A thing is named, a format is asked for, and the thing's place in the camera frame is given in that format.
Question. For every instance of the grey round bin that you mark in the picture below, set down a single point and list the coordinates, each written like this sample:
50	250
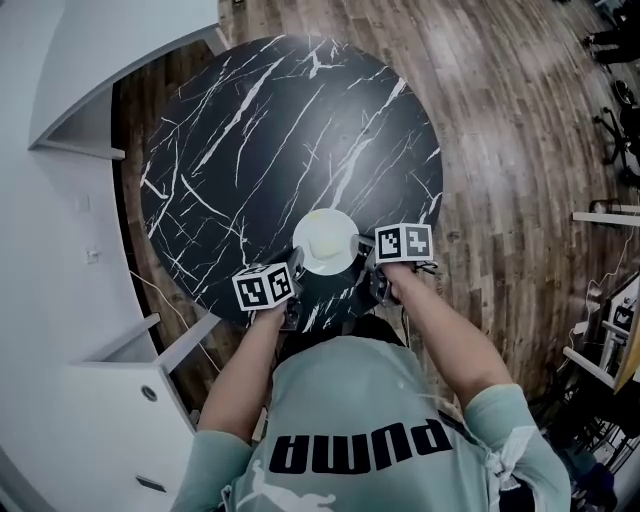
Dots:
605	205

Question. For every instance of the black socket panel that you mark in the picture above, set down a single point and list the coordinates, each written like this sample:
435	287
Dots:
150	484

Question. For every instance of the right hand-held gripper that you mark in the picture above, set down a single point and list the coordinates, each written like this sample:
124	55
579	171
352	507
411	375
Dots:
402	242

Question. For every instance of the person's green shirt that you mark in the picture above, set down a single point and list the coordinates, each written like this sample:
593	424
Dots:
350	400

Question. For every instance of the person's left forearm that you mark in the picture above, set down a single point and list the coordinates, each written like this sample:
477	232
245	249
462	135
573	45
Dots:
240	380

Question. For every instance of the white desk with grommet hole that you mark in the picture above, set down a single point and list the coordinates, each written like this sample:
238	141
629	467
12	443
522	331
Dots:
75	425

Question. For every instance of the white round plate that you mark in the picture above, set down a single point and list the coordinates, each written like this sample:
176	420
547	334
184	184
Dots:
325	225

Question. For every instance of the black marble round table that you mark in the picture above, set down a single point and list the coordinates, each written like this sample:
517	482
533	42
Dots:
260	165

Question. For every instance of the person's right forearm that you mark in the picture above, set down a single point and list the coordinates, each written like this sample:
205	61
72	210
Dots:
445	340

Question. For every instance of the white wall switch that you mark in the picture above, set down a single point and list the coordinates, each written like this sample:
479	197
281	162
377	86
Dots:
83	202

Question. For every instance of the white wall socket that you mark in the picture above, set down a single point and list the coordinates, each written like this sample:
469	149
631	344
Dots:
92	255

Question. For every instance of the black office chair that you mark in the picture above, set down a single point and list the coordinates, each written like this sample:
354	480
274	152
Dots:
622	145

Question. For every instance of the person's black trousers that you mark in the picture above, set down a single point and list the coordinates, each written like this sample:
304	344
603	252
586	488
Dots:
375	327

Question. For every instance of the cluttered white desk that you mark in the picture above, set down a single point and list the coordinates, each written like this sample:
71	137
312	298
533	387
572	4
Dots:
610	340

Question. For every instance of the black chairs group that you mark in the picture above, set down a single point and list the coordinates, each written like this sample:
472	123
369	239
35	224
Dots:
615	37

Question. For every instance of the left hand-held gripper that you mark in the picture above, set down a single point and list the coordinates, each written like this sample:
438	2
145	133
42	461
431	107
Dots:
262	287

